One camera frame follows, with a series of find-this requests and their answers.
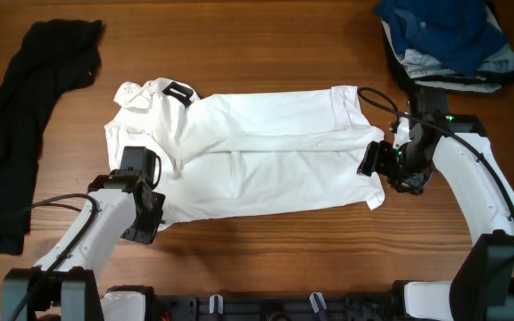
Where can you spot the folded grey garment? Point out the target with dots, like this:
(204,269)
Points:
(426,67)

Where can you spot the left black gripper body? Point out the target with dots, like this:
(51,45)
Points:
(147,229)

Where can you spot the folded navy blue garment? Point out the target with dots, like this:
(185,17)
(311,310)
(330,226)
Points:
(456,33)

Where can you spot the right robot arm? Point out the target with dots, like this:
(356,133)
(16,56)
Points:
(429,139)

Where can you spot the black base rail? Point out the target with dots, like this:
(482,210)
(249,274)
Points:
(369,306)

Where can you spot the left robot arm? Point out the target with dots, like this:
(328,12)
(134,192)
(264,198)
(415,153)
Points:
(120,205)

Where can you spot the white t-shirt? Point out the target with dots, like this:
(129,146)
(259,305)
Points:
(239,155)

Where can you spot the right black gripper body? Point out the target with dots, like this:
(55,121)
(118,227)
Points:
(371,158)

